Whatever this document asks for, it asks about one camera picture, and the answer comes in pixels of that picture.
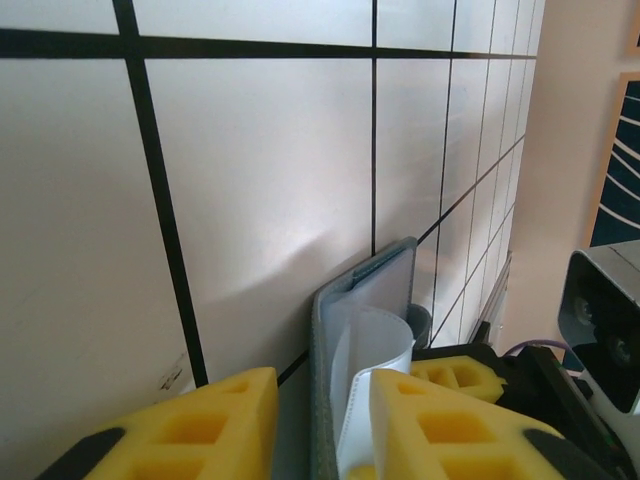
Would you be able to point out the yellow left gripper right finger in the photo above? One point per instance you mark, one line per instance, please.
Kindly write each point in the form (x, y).
(450, 440)

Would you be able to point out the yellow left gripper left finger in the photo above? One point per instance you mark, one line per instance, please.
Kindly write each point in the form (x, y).
(200, 435)

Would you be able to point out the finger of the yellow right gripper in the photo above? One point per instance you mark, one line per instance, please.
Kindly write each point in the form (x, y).
(465, 377)

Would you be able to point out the grey-blue card holder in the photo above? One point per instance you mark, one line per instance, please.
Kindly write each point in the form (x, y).
(320, 390)

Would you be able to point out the teal panel pink leaf lines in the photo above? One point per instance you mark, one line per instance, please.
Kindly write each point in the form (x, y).
(617, 165)

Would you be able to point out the aluminium side rail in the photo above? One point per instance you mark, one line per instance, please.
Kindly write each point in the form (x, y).
(497, 295)

